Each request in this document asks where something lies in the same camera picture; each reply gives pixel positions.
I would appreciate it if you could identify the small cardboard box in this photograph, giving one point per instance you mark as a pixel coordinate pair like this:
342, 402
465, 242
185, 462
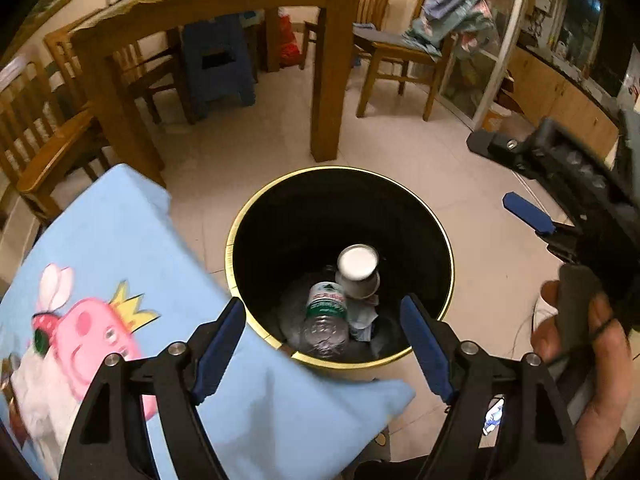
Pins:
495, 120

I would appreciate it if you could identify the gold framed painting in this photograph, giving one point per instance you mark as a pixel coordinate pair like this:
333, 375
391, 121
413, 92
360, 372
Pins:
50, 5

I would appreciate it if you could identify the clear plastic bottle green label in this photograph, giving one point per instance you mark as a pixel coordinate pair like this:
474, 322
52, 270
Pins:
325, 310

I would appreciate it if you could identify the wooden chair with clothes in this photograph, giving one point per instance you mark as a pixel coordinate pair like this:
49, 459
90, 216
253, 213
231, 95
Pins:
385, 67

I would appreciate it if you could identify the red plastic bag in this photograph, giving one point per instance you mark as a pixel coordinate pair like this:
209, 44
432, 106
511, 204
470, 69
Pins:
289, 40

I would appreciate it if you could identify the pile of clothes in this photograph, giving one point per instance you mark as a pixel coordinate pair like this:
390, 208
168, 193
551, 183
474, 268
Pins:
450, 10

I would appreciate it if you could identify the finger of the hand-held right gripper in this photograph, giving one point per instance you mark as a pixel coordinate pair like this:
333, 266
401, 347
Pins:
525, 210
500, 146

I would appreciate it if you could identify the black bin with gold rim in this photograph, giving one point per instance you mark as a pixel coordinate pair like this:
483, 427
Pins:
300, 220

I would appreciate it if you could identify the blue plastic stool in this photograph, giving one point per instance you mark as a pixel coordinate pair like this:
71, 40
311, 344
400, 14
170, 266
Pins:
220, 90

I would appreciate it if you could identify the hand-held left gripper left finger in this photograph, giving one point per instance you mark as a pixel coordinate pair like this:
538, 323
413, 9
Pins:
220, 350

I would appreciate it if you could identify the wooden dining table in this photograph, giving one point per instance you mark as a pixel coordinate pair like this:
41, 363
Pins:
325, 85

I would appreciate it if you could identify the wooden cabinet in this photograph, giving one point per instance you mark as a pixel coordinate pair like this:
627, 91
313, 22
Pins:
560, 95

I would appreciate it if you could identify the blue cartoon printed cloth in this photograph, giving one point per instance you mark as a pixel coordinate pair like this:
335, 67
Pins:
150, 260

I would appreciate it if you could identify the white paper cup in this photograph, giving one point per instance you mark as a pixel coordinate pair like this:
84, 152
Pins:
356, 262

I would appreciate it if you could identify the white framed glass door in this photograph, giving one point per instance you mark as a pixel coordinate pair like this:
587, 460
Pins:
505, 60

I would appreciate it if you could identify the person's right hand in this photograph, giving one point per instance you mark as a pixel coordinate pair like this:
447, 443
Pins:
607, 385

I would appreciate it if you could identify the dark grey seat cushion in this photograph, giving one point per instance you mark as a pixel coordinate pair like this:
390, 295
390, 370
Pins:
395, 40

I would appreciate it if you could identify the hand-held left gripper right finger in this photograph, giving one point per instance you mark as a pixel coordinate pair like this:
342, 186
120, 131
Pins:
425, 345

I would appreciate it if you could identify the crumpled paper scrap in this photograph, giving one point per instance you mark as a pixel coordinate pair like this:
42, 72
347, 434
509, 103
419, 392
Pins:
364, 322

